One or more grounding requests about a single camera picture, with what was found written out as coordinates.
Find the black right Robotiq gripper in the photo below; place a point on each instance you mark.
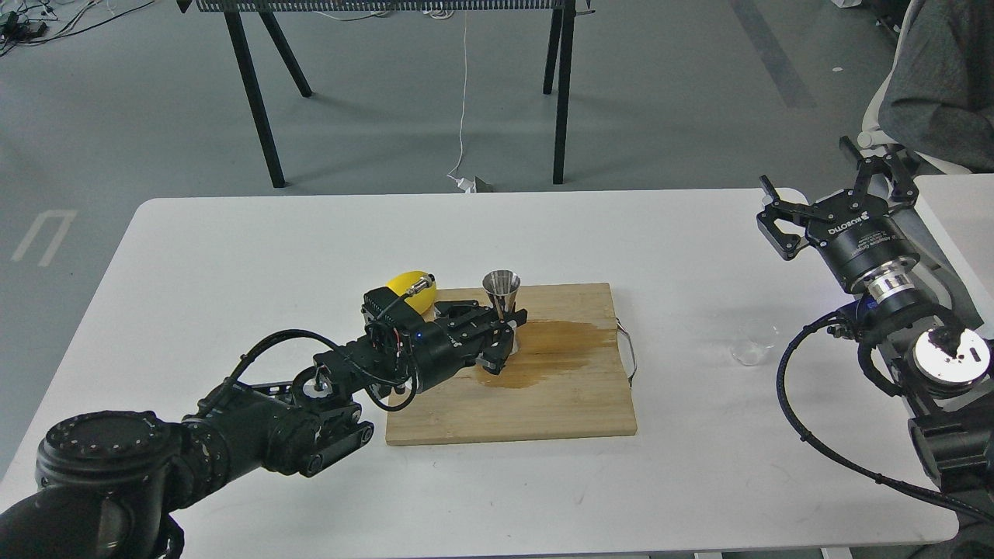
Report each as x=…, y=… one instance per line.
x=862, y=236

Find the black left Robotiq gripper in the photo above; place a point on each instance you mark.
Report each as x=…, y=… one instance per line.
x=461, y=335

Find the steel double jigger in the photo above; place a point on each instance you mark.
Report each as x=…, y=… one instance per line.
x=502, y=287

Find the clear plastic measuring cup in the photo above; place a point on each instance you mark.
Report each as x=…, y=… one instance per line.
x=753, y=341

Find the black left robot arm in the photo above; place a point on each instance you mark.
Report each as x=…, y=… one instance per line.
x=109, y=481

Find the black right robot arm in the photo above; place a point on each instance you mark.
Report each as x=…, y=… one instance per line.
x=918, y=334

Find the yellow lemon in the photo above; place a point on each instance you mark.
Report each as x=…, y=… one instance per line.
x=405, y=284

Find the white office chair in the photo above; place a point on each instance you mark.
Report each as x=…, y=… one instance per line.
x=872, y=136

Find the wooden cutting board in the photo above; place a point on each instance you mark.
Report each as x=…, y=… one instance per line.
x=566, y=380

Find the person in grey clothes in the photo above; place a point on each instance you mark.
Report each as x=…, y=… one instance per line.
x=940, y=98

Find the black metal trestle table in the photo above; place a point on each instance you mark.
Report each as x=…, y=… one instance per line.
x=402, y=64

